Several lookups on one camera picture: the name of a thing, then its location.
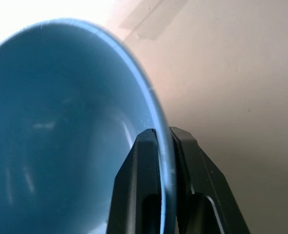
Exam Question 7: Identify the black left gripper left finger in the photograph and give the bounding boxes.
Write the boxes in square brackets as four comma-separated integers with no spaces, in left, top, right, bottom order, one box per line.
[105,128,165,234]

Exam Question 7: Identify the blue bowl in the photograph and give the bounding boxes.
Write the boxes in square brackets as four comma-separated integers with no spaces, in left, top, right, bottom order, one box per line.
[0,17,178,234]

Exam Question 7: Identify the clear tape strip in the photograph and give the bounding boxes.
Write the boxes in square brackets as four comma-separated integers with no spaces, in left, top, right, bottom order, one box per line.
[118,0,189,40]

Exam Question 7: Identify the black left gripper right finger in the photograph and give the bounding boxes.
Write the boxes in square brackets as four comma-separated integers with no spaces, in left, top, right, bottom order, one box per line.
[168,126,251,234]

